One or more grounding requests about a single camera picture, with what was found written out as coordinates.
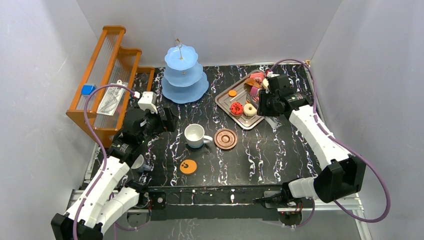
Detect cream white donut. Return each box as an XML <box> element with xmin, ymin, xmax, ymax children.
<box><xmin>243</xmin><ymin>103</ymin><xmax>257</xmax><ymax>117</ymax></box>

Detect round orange cookie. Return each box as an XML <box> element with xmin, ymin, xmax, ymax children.
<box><xmin>228</xmin><ymin>90</ymin><xmax>237</xmax><ymax>98</ymax></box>

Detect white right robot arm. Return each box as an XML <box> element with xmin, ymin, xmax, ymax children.
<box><xmin>257</xmin><ymin>74</ymin><xmax>366</xmax><ymax>207</ymax></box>

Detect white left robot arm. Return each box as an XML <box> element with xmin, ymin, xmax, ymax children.
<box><xmin>51</xmin><ymin>107</ymin><xmax>179</xmax><ymax>240</ymax></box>

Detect magenta pink roll cake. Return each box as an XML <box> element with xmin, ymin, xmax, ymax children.
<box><xmin>249</xmin><ymin>86</ymin><xmax>261</xmax><ymax>104</ymax></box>

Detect white ceramic mug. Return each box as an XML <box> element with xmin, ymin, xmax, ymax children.
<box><xmin>184</xmin><ymin>124</ymin><xmax>214</xmax><ymax>149</ymax></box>

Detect brown croissant pastry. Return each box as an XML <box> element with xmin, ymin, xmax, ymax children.
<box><xmin>244</xmin><ymin>78</ymin><xmax>261</xmax><ymax>89</ymax></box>

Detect clear ruler set package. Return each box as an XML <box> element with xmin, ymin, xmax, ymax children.
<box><xmin>96</xmin><ymin>86</ymin><xmax>126</xmax><ymax>116</ymax></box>

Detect silver metal tray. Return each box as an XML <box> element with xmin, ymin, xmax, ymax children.
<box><xmin>215</xmin><ymin>70</ymin><xmax>266</xmax><ymax>130</ymax></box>

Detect blue three-tier cake stand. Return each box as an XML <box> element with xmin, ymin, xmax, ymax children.
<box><xmin>161</xmin><ymin>38</ymin><xmax>209</xmax><ymax>104</ymax></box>

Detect orange round coaster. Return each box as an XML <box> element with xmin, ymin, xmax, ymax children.
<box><xmin>179</xmin><ymin>159</ymin><xmax>198</xmax><ymax>175</ymax></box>

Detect brown wooden saucer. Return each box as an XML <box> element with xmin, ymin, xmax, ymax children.
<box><xmin>213</xmin><ymin>128</ymin><xmax>238</xmax><ymax>150</ymax></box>

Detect blue eraser block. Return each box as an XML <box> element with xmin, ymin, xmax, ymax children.
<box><xmin>80</xmin><ymin>84</ymin><xmax>96</xmax><ymax>96</ymax></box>

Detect orange wooden tiered rack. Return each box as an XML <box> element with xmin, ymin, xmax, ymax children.
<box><xmin>66</xmin><ymin>25</ymin><xmax>155</xmax><ymax>148</ymax></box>

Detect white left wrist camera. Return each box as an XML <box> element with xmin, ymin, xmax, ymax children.
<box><xmin>137</xmin><ymin>91</ymin><xmax>158</xmax><ymax>114</ymax></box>

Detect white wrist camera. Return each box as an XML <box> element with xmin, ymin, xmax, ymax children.
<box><xmin>137</xmin><ymin>91</ymin><xmax>158</xmax><ymax>114</ymax></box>
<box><xmin>261</xmin><ymin>71</ymin><xmax>278</xmax><ymax>90</ymax></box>

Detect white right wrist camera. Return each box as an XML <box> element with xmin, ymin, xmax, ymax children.
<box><xmin>261</xmin><ymin>71</ymin><xmax>278</xmax><ymax>90</ymax></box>

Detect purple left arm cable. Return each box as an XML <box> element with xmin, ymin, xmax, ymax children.
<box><xmin>72</xmin><ymin>83</ymin><xmax>142</xmax><ymax>240</ymax></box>

